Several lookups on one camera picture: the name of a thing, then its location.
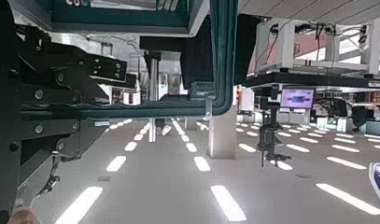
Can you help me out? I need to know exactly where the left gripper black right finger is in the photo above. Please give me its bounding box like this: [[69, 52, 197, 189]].
[[20, 27, 138, 105]]

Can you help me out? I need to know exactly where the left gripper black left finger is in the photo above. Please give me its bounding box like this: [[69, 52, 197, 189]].
[[20, 119, 111, 166]]

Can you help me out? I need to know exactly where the person's right hand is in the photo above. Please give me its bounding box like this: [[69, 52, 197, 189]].
[[7, 206, 36, 224]]

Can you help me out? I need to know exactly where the computer monitor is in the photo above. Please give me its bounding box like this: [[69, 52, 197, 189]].
[[279, 87, 317, 110]]

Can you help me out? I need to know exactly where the black table top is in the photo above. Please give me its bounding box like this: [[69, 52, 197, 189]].
[[243, 71, 380, 91]]

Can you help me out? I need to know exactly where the thin black cable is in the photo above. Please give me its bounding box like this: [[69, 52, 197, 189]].
[[28, 155, 62, 208]]

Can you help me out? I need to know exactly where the aluminium profile post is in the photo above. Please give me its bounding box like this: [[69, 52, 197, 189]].
[[148, 57, 158, 144]]

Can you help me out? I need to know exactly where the white frame table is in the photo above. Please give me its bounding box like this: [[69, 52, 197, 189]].
[[255, 17, 380, 77]]

